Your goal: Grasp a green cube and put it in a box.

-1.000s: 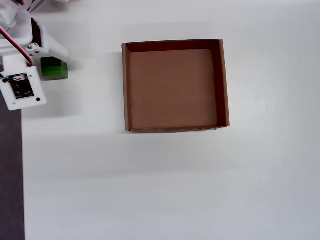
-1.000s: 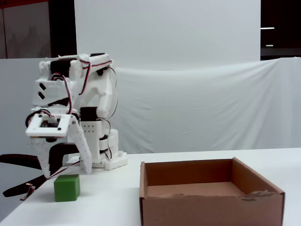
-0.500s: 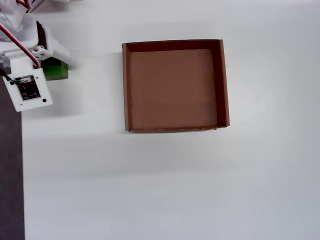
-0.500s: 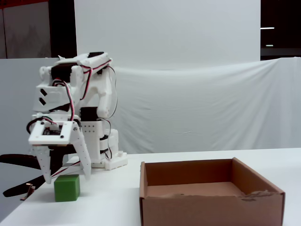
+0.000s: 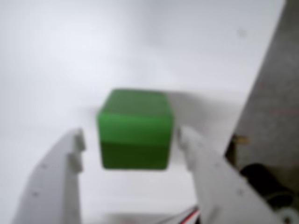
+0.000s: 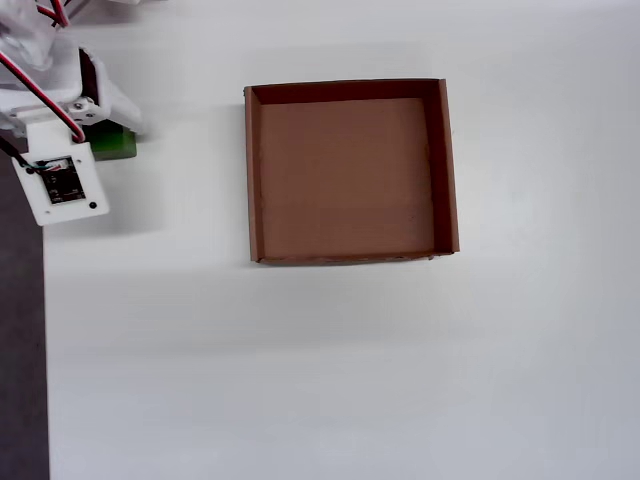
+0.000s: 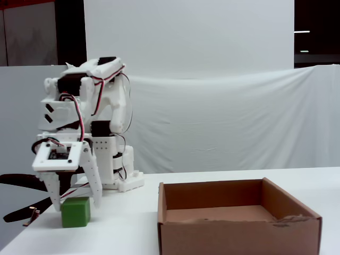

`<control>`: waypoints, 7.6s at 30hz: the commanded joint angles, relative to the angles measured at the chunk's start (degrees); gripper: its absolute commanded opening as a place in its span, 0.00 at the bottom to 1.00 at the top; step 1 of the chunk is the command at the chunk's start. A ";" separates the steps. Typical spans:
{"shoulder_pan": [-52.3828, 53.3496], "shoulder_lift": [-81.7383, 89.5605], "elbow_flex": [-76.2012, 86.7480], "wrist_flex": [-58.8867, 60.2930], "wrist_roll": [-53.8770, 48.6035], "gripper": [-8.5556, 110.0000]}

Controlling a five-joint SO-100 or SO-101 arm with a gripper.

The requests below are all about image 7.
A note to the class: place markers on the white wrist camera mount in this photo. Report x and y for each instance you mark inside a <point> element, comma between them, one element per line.
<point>40,162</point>

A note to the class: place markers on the grey cabinet door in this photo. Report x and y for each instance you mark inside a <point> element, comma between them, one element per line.
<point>26,34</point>

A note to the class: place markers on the white backdrop cloth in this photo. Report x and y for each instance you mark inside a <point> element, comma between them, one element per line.
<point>239,119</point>

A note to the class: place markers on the black table clamp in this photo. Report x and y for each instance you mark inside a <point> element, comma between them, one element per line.
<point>16,179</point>

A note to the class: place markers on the pale partition board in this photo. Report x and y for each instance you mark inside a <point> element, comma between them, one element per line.
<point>18,119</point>

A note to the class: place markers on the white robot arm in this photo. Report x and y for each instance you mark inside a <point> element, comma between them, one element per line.
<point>117,106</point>

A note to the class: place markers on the white backdrop panel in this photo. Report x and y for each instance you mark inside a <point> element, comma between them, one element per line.
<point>186,26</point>

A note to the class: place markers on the green cube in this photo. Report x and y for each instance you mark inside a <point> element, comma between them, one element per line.
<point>75,212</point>

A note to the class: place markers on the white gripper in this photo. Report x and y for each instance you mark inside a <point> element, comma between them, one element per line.
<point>91,166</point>

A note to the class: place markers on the brown cardboard box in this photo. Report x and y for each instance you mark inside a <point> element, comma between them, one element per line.
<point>239,236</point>

